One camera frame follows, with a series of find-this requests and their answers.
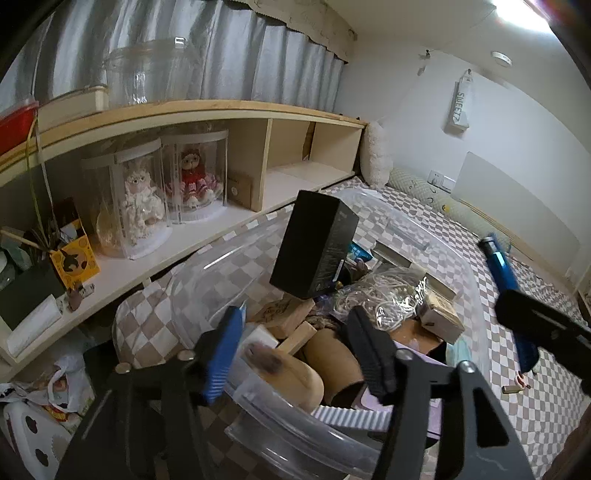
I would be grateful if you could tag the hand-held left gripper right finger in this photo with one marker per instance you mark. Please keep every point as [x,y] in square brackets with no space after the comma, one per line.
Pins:
[371,357]

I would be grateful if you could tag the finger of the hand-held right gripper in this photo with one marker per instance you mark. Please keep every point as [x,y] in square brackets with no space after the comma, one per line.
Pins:
[531,318]
[575,369]

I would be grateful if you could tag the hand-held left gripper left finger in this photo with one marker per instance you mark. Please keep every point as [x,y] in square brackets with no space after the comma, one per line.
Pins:
[221,355]

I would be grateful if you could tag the blue cylindrical tube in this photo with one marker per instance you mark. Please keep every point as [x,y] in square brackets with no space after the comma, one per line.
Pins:
[498,263]

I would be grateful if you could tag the clear plastic storage container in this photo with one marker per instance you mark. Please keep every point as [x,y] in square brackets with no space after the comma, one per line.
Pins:
[207,277]

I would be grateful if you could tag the brown cardboard tube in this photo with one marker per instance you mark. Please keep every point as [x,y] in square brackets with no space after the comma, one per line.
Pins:
[332,364]

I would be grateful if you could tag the white charger cube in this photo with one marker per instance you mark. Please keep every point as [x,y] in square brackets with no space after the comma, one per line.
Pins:
[259,338]

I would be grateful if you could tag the white ribbed strip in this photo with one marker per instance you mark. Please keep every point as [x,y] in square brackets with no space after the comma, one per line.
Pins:
[355,417]

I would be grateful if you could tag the gold metal stick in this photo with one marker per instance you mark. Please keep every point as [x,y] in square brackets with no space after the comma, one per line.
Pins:
[511,390]

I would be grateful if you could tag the wooden blocks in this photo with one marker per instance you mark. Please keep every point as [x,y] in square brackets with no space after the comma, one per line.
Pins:
[286,323]

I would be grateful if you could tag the small tan paper box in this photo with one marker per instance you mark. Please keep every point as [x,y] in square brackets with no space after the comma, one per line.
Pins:
[441,318]

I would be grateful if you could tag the rounded wooden piece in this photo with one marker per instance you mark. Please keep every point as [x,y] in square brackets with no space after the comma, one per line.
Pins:
[295,387]

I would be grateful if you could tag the white headboard panel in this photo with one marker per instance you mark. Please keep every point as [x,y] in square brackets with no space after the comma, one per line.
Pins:
[512,207]

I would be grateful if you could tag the black cardboard box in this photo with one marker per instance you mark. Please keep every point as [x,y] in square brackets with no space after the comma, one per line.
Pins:
[314,244]

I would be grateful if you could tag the small brown figurine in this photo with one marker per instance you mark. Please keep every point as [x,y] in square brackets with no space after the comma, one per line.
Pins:
[76,297]

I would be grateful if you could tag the long green bolster pillow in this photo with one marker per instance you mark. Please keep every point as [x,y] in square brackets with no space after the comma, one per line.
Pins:
[429,198]

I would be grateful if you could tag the crumpled plastic bag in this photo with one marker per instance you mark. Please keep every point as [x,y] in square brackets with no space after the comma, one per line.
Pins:
[60,387]

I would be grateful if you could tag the small brown cardboard box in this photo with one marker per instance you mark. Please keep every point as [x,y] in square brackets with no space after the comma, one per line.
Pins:
[240,190]

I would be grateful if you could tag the yellow cow print box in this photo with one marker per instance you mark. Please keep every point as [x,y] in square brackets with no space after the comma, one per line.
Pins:
[76,263]

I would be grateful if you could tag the clear case with white doll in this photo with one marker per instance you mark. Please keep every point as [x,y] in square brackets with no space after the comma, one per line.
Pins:
[138,203]

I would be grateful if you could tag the clear case with red doll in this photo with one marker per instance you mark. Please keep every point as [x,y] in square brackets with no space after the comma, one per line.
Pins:
[194,175]

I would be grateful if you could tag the white long box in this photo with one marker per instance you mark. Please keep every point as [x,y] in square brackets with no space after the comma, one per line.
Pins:
[32,325]

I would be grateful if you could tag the dark green book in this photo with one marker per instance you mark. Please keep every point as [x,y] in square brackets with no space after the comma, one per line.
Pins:
[27,295]

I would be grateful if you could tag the fluffy white pillow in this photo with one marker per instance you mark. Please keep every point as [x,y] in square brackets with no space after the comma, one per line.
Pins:
[375,154]

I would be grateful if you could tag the white stool with holes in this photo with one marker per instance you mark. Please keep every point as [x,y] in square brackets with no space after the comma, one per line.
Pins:
[27,434]

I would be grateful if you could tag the long wooden bedside shelf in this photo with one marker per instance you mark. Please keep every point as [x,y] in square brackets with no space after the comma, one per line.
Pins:
[286,152]

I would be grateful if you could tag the dried plant leaves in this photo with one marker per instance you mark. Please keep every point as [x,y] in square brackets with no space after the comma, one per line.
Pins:
[41,221]

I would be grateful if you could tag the round ceiling fixture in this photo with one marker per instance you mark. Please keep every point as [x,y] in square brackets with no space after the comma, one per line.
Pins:
[501,57]

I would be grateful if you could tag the cream flat box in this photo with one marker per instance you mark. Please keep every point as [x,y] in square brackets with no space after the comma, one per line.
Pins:
[74,106]

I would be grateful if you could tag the clear round lidded tub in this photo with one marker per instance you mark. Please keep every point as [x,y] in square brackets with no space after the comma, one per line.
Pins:
[147,69]

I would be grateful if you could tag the grey curtain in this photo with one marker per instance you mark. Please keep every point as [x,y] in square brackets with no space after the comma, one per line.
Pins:
[258,60]

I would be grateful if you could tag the red box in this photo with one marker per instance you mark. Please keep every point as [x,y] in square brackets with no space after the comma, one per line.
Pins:
[16,127]

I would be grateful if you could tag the printed curtain valance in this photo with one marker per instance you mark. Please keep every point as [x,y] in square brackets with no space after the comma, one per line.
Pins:
[314,27]

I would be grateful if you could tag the wooden headboard rail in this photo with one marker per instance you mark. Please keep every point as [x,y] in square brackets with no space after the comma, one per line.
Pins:
[540,251]

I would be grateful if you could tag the white wall socket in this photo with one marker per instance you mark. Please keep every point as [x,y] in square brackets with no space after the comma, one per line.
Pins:
[441,181]

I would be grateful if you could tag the white hanging wall bag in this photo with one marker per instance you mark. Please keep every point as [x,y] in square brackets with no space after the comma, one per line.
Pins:
[459,104]

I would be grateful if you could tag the wall clip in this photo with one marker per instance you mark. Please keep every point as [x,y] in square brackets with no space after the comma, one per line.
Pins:
[427,54]

